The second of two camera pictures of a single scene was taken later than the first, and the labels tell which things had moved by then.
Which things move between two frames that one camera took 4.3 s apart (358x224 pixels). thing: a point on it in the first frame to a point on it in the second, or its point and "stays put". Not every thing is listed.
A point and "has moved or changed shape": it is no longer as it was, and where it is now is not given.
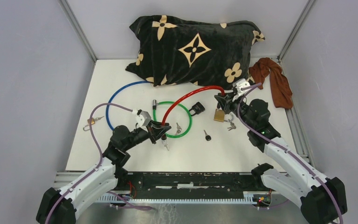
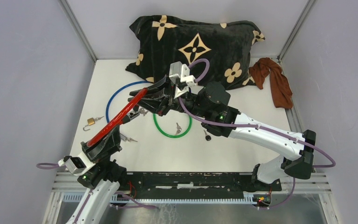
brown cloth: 280,87 stays put
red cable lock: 163,136 has moved or changed shape
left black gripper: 154,129 to 110,143
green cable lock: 154,106 stays put
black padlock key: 208,137 stays put
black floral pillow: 172,51 stays put
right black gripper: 226,102 to 161,107
